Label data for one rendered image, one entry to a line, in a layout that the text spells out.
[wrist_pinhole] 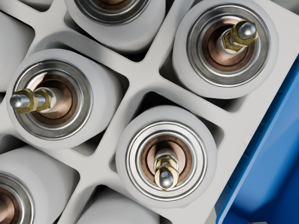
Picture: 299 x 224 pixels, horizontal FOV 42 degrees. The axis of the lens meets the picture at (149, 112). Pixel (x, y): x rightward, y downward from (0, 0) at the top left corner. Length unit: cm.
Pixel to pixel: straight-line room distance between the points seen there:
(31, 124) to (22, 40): 13
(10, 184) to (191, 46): 21
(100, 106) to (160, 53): 10
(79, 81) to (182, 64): 9
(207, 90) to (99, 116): 10
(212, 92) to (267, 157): 29
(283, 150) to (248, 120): 21
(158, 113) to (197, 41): 7
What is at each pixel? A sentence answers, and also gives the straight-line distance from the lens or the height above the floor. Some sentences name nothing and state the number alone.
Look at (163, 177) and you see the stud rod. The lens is 27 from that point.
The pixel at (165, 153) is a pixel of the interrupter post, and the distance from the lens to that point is 33.
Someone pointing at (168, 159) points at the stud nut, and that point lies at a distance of 32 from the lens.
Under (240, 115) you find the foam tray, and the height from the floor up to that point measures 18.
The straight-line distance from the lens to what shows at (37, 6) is 51.
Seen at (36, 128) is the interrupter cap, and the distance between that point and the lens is 37.
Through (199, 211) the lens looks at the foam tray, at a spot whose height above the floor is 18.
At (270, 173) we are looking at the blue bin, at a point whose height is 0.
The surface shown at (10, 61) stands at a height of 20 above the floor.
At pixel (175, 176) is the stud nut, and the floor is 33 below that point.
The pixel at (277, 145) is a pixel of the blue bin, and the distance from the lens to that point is 63.
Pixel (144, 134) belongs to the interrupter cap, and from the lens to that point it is 36.
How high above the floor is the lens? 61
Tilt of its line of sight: 86 degrees down
